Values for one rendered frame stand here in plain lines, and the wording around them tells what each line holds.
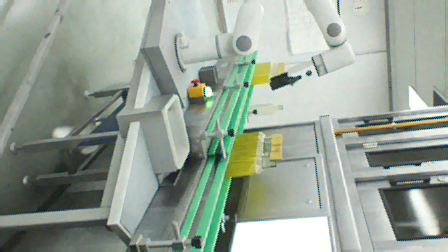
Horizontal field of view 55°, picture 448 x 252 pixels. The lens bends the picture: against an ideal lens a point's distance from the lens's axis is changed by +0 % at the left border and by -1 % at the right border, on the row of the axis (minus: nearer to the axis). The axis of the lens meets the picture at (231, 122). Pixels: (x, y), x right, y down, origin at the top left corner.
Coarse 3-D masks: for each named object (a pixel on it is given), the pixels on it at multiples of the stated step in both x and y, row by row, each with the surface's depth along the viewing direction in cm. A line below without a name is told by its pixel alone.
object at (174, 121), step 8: (176, 96) 150; (168, 104) 141; (176, 104) 153; (168, 112) 154; (176, 112) 154; (168, 120) 155; (176, 120) 155; (168, 128) 139; (176, 128) 156; (184, 128) 156; (168, 136) 141; (176, 136) 158; (184, 136) 158; (176, 144) 159; (184, 144) 159; (176, 152) 156; (184, 152) 156; (176, 160) 143; (184, 160) 151
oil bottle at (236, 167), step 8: (232, 160) 166; (240, 160) 164; (248, 160) 163; (256, 160) 162; (232, 168) 163; (240, 168) 163; (248, 168) 162; (256, 168) 162; (224, 176) 165; (232, 176) 165
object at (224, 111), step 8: (240, 56) 283; (248, 56) 278; (240, 72) 245; (232, 80) 231; (240, 80) 228; (232, 88) 218; (224, 96) 207; (232, 96) 205; (224, 104) 197; (232, 104) 194; (216, 112) 187; (224, 112) 186; (232, 112) 185; (224, 120) 176; (208, 128) 171; (216, 128) 170; (224, 128) 168
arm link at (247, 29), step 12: (252, 0) 162; (264, 0) 163; (240, 12) 157; (252, 12) 156; (264, 12) 163; (240, 24) 157; (252, 24) 157; (240, 36) 158; (252, 36) 158; (240, 48) 159; (252, 48) 159
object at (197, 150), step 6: (192, 138) 161; (198, 138) 161; (192, 144) 162; (198, 144) 161; (204, 144) 164; (192, 150) 162; (198, 150) 162; (204, 150) 163; (192, 156) 164; (198, 156) 163; (204, 156) 163
